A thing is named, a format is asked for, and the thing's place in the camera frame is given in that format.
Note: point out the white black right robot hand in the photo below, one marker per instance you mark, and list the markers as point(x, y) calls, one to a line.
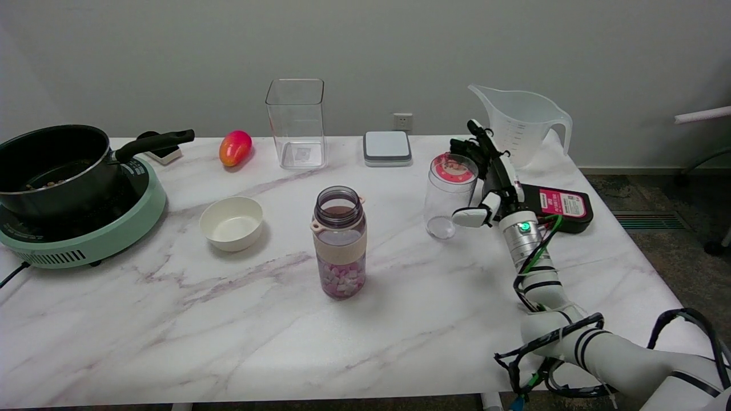
point(502, 182)

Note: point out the clear plastic measuring cup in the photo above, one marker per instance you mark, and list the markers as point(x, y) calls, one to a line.
point(445, 205)

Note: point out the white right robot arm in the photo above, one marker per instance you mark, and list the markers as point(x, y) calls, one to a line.
point(617, 359)

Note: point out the translucent plastic pitcher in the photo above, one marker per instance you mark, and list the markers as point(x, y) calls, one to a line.
point(514, 120)

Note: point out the black device with red label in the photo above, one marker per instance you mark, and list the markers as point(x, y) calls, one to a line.
point(562, 205)

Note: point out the floor vent grille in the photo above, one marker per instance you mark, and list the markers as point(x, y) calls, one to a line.
point(651, 220)

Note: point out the purple bottle with candy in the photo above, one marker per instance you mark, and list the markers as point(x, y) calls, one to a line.
point(340, 245)

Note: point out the white pipe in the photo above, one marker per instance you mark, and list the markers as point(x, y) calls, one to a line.
point(702, 115)

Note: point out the clear square storage container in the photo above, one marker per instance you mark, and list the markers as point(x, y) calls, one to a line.
point(294, 131)

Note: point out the white table leg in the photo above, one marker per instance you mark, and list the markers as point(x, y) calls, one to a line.
point(181, 407)
point(491, 402)

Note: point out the red yellow mango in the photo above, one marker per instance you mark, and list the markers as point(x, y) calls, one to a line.
point(234, 148)

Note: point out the white ceramic bowl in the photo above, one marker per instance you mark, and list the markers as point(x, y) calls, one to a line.
point(231, 228)

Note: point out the small white black device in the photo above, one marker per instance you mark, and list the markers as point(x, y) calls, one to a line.
point(165, 154)

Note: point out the mint green induction cooker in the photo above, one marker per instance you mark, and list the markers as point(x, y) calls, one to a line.
point(114, 240)

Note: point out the white wall outlet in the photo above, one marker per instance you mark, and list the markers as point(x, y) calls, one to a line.
point(402, 121)

